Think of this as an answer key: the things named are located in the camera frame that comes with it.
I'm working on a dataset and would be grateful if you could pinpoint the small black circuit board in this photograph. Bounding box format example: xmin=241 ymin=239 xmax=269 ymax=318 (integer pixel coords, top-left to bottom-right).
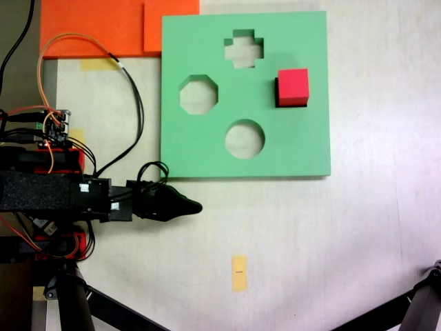
xmin=31 ymin=217 xmax=59 ymax=238

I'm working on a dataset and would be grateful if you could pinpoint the thin orange wire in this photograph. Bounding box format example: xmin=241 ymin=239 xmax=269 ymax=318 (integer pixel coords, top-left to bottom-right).
xmin=0 ymin=213 xmax=79 ymax=259

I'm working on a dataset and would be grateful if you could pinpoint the yellow tape strip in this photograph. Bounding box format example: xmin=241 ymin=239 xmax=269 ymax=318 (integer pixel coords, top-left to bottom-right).
xmin=80 ymin=57 xmax=120 ymax=72

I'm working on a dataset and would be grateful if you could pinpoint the long orange wire loop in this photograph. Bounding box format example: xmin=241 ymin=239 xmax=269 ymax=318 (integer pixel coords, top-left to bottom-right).
xmin=37 ymin=32 xmax=114 ymax=117

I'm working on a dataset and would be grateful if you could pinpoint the red square block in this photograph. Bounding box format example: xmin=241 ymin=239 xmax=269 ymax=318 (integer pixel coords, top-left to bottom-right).
xmin=277 ymin=68 xmax=310 ymax=107

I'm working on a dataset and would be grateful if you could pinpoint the yellow marker tape with line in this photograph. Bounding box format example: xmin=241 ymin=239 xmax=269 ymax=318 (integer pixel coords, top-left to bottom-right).
xmin=232 ymin=254 xmax=249 ymax=293

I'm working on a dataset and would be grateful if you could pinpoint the circuit board with green terminal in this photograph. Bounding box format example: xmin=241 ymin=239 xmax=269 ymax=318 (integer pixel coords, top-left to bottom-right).
xmin=35 ymin=108 xmax=72 ymax=148

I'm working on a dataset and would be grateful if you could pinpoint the long black wire pair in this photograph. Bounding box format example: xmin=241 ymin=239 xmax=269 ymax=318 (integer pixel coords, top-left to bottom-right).
xmin=92 ymin=51 xmax=145 ymax=179

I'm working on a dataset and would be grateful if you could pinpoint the thin black motor cable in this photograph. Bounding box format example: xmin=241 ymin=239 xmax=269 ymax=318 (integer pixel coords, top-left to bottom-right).
xmin=65 ymin=137 xmax=97 ymax=177

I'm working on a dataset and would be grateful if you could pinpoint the orange block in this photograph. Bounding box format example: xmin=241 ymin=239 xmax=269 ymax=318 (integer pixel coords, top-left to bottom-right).
xmin=143 ymin=0 xmax=201 ymax=53

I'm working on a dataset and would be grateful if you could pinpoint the black tripod with grey joint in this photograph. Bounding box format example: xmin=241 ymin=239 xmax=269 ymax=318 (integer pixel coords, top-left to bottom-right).
xmin=43 ymin=260 xmax=172 ymax=331

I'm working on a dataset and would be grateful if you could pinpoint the black tripod leg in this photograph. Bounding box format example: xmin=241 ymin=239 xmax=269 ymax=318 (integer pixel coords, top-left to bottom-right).
xmin=330 ymin=259 xmax=441 ymax=331

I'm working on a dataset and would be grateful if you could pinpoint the black plug cable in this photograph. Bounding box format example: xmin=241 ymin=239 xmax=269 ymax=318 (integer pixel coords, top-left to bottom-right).
xmin=0 ymin=130 xmax=38 ymax=144

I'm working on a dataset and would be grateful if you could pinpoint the thick black hanging cable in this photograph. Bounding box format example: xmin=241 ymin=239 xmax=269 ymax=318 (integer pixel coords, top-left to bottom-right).
xmin=0 ymin=0 xmax=36 ymax=97

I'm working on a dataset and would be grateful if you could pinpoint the short black wire pair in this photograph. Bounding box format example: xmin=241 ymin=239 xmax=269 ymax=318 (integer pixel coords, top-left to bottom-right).
xmin=78 ymin=220 xmax=96 ymax=260

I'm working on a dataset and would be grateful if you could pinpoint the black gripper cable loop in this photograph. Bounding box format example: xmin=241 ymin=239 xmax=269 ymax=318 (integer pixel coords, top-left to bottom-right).
xmin=136 ymin=160 xmax=170 ymax=196

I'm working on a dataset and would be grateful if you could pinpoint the small yellow tape piece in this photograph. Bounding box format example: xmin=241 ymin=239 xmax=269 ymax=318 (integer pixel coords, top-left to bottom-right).
xmin=68 ymin=128 xmax=87 ymax=148

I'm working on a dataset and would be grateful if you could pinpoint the green shape sorting board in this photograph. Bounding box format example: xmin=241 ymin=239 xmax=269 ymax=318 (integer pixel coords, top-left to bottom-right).
xmin=159 ymin=10 xmax=332 ymax=179

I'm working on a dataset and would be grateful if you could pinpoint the orange flat plate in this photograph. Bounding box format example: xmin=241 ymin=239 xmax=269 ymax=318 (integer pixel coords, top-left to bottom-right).
xmin=39 ymin=0 xmax=163 ymax=59

